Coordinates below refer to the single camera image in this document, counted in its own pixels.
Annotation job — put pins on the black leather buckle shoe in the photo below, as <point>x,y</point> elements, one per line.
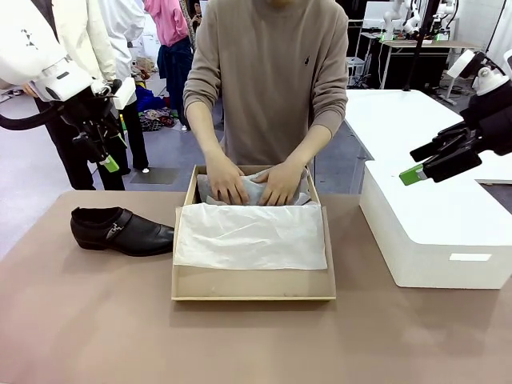
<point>132,236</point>

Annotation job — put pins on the background desk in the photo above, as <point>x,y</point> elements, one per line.
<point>432,45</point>

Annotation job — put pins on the white foam block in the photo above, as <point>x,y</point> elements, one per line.
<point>432,224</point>

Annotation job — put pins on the white table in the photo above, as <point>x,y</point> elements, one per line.
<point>400,120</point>

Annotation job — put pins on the bystander in pink top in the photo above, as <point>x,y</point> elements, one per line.
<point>170,24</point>

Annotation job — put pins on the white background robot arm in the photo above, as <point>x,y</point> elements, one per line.
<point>390,18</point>
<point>448,12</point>

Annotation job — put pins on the white storage boxes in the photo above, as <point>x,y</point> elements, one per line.
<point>148,44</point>

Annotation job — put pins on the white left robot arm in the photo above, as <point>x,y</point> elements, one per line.
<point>24,40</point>

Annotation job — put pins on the white computer case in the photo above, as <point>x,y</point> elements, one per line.
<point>356,72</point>

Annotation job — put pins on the person's left hand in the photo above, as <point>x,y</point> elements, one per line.
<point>282,184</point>

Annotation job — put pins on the person's right hand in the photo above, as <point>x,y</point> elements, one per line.
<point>228,180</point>

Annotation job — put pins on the patterned cloth pile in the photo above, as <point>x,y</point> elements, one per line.
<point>156,120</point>

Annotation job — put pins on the grey floor mat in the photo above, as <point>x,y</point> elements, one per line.
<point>156,176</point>

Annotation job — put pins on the bystander in white jacket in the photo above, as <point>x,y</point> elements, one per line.
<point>94,36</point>

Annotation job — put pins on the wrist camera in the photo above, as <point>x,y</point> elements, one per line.
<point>126,92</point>
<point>460,64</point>

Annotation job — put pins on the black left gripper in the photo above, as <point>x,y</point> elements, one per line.
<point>88,112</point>

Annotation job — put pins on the white tissue paper sheet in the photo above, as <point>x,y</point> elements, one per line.
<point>248,236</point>

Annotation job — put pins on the blue bag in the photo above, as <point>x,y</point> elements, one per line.
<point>146,98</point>

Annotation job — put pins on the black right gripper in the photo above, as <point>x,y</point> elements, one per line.
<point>496,124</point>

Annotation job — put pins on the bystander in black trousers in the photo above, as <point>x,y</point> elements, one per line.
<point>126,32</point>

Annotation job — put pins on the black stand pole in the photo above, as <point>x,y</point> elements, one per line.
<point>418,44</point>

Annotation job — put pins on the brown cardboard shoe box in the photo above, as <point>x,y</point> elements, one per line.
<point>248,282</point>

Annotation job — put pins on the person's left forearm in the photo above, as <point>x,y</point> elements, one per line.
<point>318,136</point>

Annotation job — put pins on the person in beige sweater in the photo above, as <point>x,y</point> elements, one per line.
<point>264,80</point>

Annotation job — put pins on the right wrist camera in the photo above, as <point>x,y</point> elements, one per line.
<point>460,64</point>

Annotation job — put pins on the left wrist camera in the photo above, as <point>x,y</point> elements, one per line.
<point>126,92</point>

